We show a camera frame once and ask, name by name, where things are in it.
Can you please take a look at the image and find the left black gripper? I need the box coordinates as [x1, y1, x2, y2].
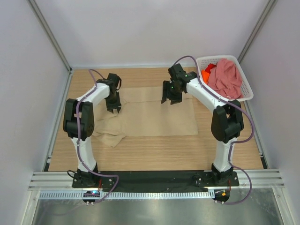
[105, 91, 121, 113]

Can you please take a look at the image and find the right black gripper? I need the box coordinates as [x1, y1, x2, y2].
[161, 81, 183, 105]

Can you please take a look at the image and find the beige t shirt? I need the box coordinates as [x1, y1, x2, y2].
[92, 87, 198, 148]

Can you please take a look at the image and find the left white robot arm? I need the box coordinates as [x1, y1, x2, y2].
[63, 73, 121, 188]

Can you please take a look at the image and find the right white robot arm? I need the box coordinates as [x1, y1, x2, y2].
[161, 64, 244, 186]

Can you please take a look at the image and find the orange t shirt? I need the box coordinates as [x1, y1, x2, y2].
[201, 70, 210, 84]

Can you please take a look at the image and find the red t shirt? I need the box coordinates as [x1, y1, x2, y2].
[205, 63, 216, 74]

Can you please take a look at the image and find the pink t shirt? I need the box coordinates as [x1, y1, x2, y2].
[207, 59, 243, 99]

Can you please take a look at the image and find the white plastic basket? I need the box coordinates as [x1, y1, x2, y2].
[196, 55, 254, 102]

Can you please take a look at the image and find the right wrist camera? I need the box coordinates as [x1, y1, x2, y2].
[168, 64, 187, 81]

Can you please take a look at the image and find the white slotted cable duct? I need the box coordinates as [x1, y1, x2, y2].
[39, 190, 215, 200]

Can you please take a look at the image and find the aluminium frame rail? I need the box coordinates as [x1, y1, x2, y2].
[29, 169, 284, 193]

